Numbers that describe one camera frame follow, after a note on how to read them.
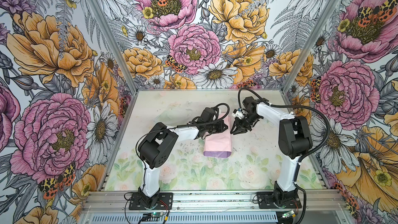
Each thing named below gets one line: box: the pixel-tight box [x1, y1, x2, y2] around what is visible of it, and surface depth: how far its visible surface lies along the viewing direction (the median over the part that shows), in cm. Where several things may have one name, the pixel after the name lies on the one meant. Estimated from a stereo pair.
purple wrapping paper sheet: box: [203, 112, 232, 159], surface depth 89 cm
